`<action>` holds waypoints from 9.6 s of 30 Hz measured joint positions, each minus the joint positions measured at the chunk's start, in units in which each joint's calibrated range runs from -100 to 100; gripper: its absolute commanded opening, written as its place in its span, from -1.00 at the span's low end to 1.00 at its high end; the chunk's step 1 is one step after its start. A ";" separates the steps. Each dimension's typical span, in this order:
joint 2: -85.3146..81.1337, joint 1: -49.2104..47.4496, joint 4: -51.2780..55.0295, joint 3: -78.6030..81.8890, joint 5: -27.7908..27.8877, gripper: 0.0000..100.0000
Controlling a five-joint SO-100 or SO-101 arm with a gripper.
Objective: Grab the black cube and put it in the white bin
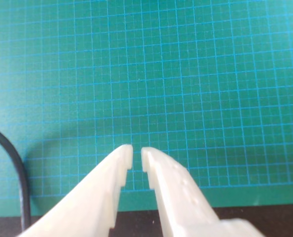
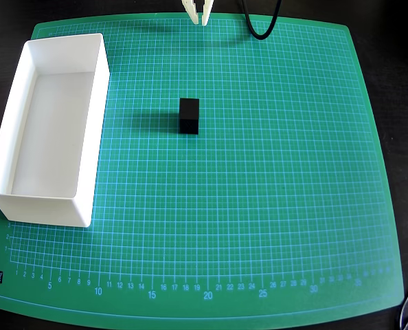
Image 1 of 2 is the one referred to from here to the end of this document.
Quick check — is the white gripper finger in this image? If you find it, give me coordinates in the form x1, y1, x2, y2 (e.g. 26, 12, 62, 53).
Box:
17, 144, 134, 237
141, 147, 268, 237

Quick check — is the green cutting mat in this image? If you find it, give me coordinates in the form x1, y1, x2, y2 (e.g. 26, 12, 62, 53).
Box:
0, 0, 293, 218

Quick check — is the black camera cable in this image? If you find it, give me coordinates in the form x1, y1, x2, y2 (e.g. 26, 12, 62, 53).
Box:
0, 124, 32, 229

